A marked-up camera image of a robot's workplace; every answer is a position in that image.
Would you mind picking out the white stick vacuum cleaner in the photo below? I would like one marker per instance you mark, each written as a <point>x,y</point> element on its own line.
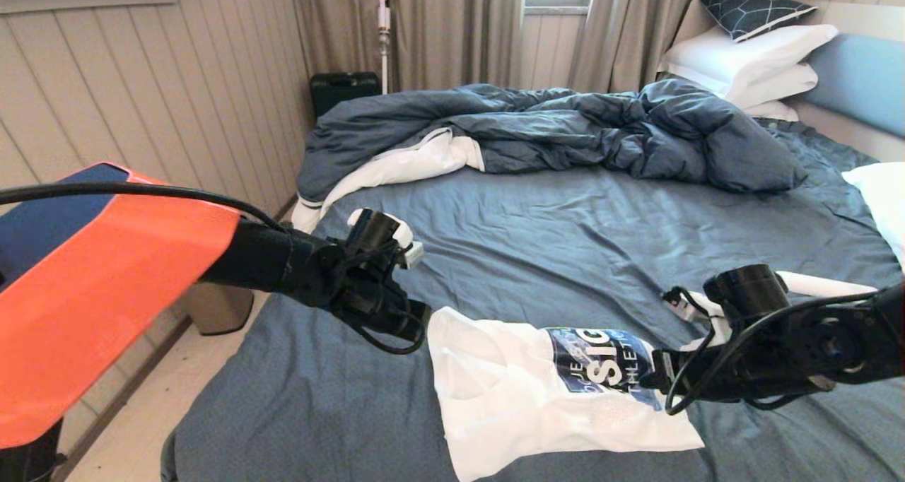
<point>384,30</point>

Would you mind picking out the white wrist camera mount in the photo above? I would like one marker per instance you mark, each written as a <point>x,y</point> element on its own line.
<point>403,233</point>
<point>710,309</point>

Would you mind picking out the flat white pillow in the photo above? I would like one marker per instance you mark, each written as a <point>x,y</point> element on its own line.
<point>774,111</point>

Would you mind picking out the blue duvet with white lining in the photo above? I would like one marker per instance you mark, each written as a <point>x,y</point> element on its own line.
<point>565,128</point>

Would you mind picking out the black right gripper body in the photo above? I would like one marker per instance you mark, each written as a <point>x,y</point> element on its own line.
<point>700,372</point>

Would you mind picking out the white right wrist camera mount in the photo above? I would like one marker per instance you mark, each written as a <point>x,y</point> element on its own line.
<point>710,309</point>

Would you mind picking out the beige upholstered bed frame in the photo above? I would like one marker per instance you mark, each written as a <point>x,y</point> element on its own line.
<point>848,136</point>

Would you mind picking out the blue padded headboard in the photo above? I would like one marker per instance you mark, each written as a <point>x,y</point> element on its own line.
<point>862,79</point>

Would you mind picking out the long white remote control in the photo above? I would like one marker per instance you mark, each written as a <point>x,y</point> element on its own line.
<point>827,284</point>

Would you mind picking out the white pillow without stack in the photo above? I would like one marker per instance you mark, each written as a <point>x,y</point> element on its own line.
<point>884,199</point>

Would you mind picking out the wide beige curtain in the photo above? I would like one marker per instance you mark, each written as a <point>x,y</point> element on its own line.
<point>438,30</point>

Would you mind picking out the black suitcase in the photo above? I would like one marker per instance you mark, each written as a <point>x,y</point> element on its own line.
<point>346,93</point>

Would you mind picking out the large white pillow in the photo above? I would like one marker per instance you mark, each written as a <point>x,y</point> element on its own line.
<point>735,58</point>

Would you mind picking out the dark geometric patterned cushion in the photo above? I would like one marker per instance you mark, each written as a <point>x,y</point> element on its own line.
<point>753,8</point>

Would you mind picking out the beige trash bin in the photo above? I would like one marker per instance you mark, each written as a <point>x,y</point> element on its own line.
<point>223,312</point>

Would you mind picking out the white t-shirt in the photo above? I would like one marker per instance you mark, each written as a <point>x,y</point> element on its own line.
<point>509,397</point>

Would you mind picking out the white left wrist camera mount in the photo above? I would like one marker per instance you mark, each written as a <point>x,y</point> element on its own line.
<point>403,233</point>

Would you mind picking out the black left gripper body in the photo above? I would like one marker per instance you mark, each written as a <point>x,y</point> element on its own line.
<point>382,309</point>

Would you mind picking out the narrow beige curtain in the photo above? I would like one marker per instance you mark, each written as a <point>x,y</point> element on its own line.
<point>629,30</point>

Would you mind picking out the blue patterned bed sheet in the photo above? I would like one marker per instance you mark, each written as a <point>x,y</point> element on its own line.
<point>601,242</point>

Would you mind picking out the medium white pillow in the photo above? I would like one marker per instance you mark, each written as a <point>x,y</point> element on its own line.
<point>778,86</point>

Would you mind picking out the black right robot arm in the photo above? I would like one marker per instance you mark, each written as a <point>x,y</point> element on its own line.
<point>827,348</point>

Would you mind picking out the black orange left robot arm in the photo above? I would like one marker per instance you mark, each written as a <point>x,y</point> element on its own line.
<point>106,291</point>

